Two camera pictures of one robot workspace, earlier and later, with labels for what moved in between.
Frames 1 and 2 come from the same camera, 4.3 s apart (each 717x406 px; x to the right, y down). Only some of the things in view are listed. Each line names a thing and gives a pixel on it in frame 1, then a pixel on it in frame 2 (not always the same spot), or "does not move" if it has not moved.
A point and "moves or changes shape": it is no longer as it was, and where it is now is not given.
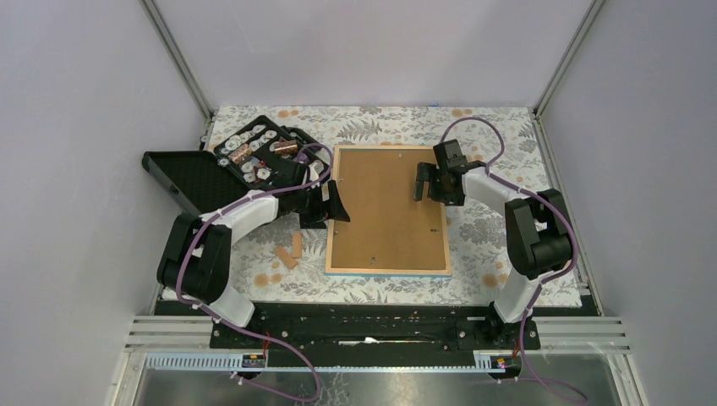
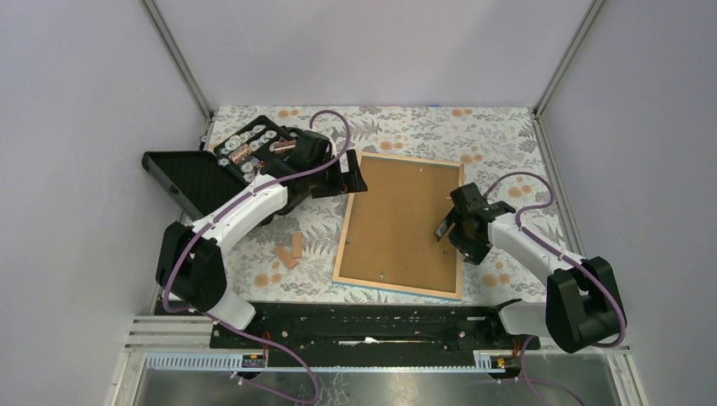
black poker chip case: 257,157 does not move
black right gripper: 424,173 -> 473,252
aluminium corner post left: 178,57 does not move
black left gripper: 316,219 -> 348,182
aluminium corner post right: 554,79 does not move
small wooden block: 297,244 does not move
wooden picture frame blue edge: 388,233 moves or changes shape
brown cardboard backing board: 388,232 moves or changes shape
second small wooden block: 289,260 does not move
